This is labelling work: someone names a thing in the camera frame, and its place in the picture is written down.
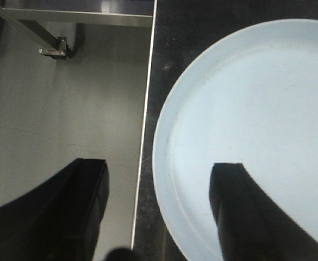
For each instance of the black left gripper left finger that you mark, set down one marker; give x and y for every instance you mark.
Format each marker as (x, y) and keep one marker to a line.
(59, 219)

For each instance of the pale blue plate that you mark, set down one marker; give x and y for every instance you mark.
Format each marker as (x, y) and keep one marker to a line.
(250, 98)

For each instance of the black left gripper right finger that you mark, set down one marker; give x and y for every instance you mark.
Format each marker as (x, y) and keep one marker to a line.
(250, 225)

